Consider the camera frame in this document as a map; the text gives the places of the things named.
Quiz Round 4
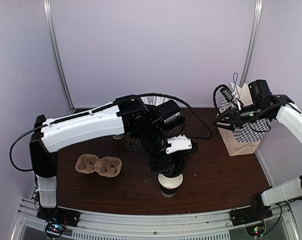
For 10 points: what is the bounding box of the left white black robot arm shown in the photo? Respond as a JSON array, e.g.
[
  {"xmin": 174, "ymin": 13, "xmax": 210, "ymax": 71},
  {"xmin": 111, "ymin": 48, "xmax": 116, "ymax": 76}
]
[{"xmin": 29, "ymin": 95, "xmax": 192, "ymax": 222}]

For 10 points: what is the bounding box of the aluminium front frame rail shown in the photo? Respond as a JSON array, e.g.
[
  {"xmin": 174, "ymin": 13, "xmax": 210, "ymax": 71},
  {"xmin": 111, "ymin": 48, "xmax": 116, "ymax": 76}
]
[{"xmin": 10, "ymin": 197, "xmax": 299, "ymax": 240}]

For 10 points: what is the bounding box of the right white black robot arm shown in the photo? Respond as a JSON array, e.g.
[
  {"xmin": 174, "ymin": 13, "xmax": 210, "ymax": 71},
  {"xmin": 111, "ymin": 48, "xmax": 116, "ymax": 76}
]
[{"xmin": 213, "ymin": 79, "xmax": 302, "ymax": 221}]

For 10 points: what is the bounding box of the cardboard cup carrier tray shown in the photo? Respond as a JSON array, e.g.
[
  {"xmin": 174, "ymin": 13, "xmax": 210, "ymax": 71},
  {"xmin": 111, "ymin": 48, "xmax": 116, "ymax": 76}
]
[{"xmin": 75, "ymin": 153, "xmax": 122, "ymax": 178}]

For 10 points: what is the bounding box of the single black paper cup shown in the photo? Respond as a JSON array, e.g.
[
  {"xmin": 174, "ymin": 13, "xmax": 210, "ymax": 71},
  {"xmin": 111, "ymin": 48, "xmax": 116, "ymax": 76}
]
[{"xmin": 158, "ymin": 174, "xmax": 184, "ymax": 198}]

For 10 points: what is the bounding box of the black coffee cup lid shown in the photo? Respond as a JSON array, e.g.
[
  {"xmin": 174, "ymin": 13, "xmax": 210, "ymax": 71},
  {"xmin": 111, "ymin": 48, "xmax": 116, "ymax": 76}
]
[{"xmin": 164, "ymin": 153, "xmax": 186, "ymax": 178}]

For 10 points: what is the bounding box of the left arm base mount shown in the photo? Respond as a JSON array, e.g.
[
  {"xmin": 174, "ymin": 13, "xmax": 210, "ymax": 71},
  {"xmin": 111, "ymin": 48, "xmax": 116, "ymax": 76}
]
[{"xmin": 36, "ymin": 206, "xmax": 80, "ymax": 227}]

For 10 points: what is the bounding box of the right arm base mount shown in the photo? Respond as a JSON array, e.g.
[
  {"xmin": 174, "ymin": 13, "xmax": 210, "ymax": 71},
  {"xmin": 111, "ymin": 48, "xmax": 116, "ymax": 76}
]
[{"xmin": 230, "ymin": 206, "xmax": 273, "ymax": 226}]

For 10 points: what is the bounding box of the right aluminium corner post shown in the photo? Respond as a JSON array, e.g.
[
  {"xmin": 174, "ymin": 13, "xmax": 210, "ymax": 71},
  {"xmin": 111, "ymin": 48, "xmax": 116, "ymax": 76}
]
[{"xmin": 239, "ymin": 0, "xmax": 264, "ymax": 87}]

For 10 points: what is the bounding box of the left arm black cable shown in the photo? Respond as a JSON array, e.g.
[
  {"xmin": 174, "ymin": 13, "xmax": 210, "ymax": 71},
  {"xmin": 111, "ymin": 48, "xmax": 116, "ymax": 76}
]
[{"xmin": 9, "ymin": 92, "xmax": 213, "ymax": 172}]

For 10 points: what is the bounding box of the bundle of wrapped white straws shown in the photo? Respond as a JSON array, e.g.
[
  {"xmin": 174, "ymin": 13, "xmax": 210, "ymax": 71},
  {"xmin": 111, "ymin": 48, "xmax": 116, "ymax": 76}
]
[{"xmin": 141, "ymin": 96, "xmax": 169, "ymax": 106}]

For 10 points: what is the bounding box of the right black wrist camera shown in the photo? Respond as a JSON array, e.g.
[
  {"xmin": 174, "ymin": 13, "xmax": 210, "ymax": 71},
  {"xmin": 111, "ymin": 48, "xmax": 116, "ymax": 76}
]
[{"xmin": 220, "ymin": 86, "xmax": 241, "ymax": 105}]

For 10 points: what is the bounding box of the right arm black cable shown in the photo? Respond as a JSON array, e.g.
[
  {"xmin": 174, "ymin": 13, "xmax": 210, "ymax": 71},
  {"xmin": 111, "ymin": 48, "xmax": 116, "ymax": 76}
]
[{"xmin": 213, "ymin": 84, "xmax": 231, "ymax": 118}]

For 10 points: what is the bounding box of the left aluminium corner post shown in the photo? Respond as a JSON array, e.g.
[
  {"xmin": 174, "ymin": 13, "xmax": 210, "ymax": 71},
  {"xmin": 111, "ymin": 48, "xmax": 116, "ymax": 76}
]
[{"xmin": 43, "ymin": 0, "xmax": 75, "ymax": 113}]

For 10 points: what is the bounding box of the aluminium corner post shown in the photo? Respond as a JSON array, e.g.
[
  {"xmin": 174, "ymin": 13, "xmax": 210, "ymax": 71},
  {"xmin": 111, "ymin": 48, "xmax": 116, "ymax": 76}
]
[
  {"xmin": 239, "ymin": 0, "xmax": 264, "ymax": 87},
  {"xmin": 43, "ymin": 0, "xmax": 75, "ymax": 113}
]

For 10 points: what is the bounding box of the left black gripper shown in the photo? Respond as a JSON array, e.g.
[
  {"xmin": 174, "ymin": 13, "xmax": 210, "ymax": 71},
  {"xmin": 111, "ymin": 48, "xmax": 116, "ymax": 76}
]
[{"xmin": 136, "ymin": 125, "xmax": 176, "ymax": 176}]

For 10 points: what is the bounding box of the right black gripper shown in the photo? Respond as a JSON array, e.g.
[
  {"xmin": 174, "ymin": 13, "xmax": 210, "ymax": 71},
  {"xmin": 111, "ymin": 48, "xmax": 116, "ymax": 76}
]
[{"xmin": 213, "ymin": 102, "xmax": 271, "ymax": 131}]

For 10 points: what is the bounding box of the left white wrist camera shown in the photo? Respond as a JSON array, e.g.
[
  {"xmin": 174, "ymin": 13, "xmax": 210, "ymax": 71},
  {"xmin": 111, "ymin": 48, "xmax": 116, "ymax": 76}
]
[{"xmin": 166, "ymin": 135, "xmax": 198, "ymax": 155}]

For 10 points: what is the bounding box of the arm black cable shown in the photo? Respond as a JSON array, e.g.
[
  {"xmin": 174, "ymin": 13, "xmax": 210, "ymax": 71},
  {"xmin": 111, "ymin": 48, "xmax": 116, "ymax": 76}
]
[
  {"xmin": 213, "ymin": 84, "xmax": 231, "ymax": 118},
  {"xmin": 9, "ymin": 92, "xmax": 213, "ymax": 172}
]

